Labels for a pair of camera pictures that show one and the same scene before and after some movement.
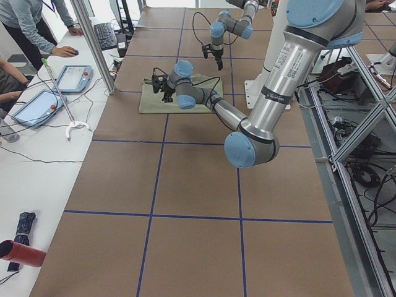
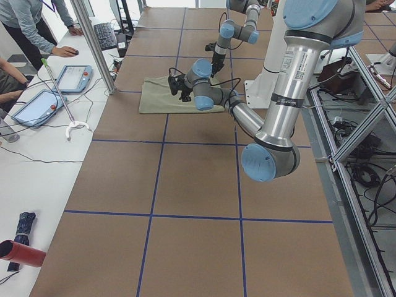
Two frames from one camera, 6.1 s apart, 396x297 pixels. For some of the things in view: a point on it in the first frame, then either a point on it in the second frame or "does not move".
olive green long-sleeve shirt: [150, 102] does not move
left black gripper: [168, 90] to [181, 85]
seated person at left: [12, 83] does not move
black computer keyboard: [105, 36] does not move
